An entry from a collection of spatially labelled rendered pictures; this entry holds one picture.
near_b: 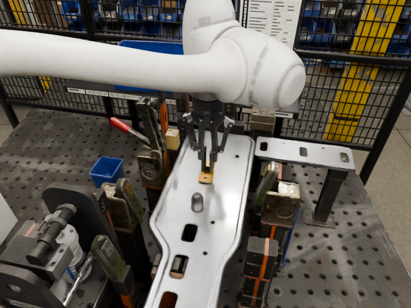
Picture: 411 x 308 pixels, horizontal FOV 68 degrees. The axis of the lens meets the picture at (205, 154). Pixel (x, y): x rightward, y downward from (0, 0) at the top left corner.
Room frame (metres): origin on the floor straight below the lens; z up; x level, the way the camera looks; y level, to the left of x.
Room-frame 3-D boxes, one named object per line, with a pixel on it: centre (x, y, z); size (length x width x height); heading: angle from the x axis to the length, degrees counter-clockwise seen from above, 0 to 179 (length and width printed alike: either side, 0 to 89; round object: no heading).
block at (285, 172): (0.65, -0.21, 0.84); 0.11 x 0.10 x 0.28; 78
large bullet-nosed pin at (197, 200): (0.50, 0.02, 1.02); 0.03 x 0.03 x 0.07
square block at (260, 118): (0.86, -0.19, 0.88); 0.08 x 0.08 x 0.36; 78
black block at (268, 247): (0.40, -0.13, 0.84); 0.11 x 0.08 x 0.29; 78
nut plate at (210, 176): (0.62, -0.01, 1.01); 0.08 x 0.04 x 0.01; 168
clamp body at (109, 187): (0.49, 0.22, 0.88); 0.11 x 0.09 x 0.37; 78
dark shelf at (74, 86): (1.09, 0.10, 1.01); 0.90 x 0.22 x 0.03; 78
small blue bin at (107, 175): (0.88, 0.39, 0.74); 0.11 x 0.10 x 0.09; 168
